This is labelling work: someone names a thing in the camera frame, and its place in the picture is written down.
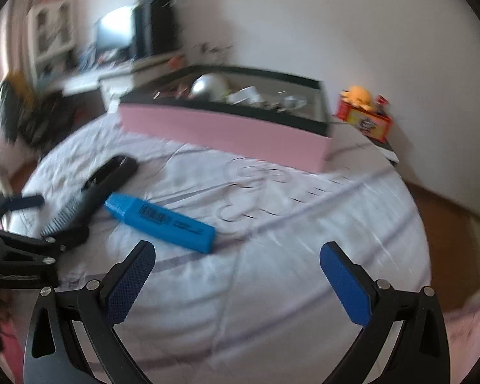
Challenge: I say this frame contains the black hair brush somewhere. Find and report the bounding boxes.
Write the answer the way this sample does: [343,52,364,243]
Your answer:
[40,155,139,237]

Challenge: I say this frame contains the blue highlighter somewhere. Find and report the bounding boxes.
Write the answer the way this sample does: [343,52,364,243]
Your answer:
[105,193,216,254]

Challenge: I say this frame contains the white cloud figurine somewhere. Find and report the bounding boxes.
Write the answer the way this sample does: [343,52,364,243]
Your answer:
[190,73,229,101]

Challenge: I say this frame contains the pink bed cover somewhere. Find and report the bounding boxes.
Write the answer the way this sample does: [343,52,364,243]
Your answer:
[445,290,480,383]

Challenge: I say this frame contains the office chair with clothes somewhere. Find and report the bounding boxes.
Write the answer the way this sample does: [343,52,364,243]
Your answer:
[0,72,76,154]

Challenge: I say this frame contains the white desk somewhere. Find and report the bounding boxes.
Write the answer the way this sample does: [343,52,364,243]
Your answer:
[40,50,184,113]

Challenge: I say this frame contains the striped white quilt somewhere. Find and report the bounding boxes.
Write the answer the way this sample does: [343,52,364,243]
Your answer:
[10,115,431,383]

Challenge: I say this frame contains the white glass-door cabinet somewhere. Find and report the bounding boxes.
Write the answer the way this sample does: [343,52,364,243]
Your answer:
[27,0,76,66]

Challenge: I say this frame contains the black computer monitor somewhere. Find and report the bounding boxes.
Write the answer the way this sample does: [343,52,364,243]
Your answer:
[96,6,134,55]

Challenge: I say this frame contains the black computer tower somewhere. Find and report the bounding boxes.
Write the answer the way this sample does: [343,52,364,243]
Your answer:
[133,0,178,58]

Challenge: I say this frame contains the red toy crate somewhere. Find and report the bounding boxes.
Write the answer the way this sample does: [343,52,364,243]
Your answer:
[335,98,393,141]

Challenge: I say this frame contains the pink and green box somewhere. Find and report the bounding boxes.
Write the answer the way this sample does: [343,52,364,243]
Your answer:
[118,64,332,173]

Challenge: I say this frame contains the yellow octopus plush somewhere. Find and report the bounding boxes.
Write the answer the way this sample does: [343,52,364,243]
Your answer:
[341,85,374,111]

